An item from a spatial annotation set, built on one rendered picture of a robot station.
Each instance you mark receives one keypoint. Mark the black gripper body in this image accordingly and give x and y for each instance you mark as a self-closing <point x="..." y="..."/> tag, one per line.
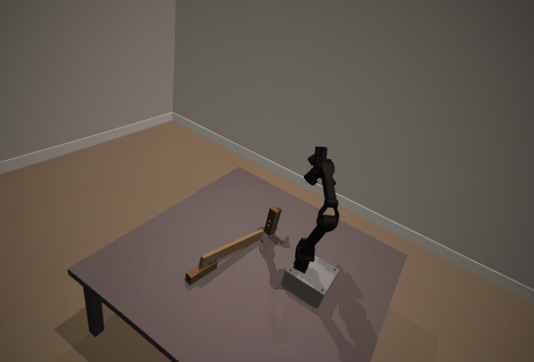
<point x="311" y="160"/>

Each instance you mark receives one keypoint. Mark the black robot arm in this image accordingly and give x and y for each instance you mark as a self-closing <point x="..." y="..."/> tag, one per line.
<point x="324" y="169"/>

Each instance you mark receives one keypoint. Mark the long wooden rail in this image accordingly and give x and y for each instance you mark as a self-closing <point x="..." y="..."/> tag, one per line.
<point x="229" y="248"/>

